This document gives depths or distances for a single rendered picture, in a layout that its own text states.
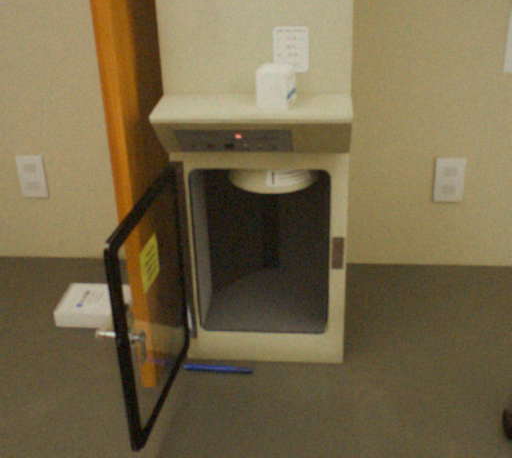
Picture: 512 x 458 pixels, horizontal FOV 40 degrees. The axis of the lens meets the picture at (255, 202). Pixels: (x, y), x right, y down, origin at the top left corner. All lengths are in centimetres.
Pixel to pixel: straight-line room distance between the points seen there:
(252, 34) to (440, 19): 57
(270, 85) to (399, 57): 58
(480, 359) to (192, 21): 88
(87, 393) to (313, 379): 44
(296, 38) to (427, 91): 56
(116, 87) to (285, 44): 28
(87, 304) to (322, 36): 82
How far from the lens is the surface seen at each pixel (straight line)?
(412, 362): 150
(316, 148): 119
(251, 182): 130
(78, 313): 162
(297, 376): 144
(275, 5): 117
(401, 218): 179
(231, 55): 120
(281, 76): 111
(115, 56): 114
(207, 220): 147
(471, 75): 168
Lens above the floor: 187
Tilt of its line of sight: 26 degrees down
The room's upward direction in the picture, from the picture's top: 2 degrees counter-clockwise
